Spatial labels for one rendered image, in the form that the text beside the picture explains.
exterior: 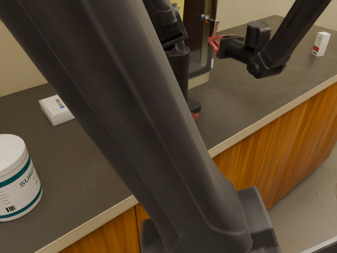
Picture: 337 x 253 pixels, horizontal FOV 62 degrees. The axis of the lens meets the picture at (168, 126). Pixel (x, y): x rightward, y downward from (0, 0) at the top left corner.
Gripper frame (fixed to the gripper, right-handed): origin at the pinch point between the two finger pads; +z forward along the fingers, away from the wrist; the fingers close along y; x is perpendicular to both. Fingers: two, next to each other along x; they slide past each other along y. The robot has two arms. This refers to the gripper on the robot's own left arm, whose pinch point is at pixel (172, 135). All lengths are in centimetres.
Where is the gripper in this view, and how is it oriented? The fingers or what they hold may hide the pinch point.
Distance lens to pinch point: 60.9
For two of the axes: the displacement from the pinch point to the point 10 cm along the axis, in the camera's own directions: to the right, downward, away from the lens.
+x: -7.8, 3.8, -5.0
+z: 0.0, 7.9, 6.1
